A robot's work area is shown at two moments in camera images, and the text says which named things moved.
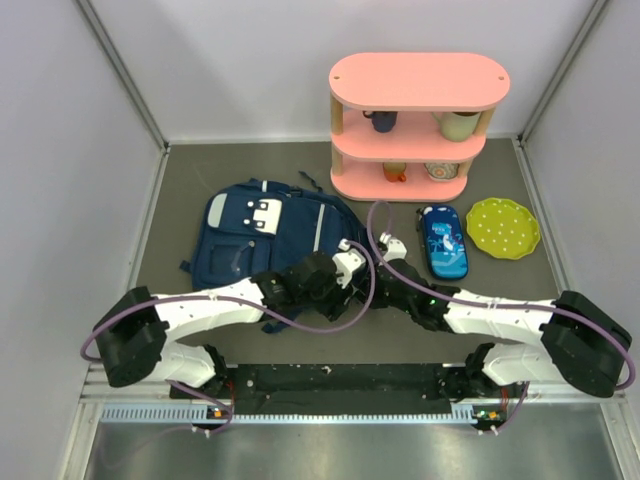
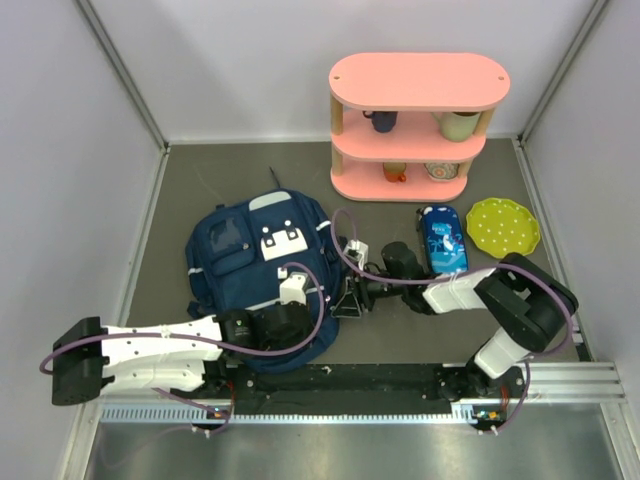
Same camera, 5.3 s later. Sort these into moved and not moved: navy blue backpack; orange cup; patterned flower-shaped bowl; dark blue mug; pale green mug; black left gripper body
Moved: navy blue backpack; black left gripper body
Not moved: pale green mug; orange cup; dark blue mug; patterned flower-shaped bowl
